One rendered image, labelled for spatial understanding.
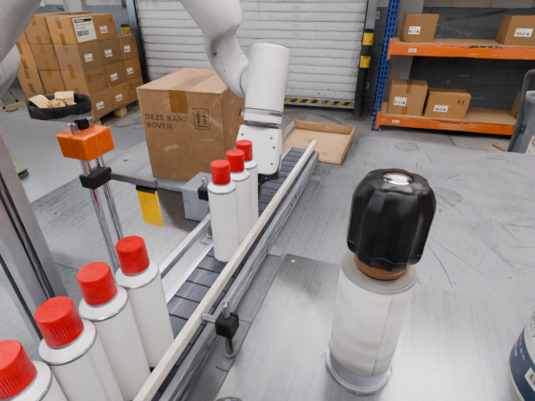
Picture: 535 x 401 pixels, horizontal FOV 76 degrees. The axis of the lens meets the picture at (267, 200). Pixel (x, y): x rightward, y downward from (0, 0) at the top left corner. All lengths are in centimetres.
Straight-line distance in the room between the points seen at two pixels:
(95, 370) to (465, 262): 73
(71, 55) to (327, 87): 295
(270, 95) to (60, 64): 377
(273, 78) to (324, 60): 399
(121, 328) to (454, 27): 473
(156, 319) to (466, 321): 48
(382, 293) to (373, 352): 10
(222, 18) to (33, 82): 410
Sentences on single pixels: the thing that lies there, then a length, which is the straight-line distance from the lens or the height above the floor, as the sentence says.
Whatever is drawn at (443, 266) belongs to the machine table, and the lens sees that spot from 85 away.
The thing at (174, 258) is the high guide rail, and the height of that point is 96.
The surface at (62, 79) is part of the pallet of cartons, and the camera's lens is 445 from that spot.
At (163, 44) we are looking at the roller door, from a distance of 541.
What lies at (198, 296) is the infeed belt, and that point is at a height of 88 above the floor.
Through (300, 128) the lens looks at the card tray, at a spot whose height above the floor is 84.
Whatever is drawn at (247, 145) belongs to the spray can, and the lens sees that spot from 67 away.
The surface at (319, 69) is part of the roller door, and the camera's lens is 475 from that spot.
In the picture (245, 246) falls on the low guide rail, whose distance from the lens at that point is 67.
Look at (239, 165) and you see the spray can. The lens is 64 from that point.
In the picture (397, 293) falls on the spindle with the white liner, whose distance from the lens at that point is 40.
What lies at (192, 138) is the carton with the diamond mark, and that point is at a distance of 99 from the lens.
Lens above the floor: 133
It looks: 31 degrees down
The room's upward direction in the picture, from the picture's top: straight up
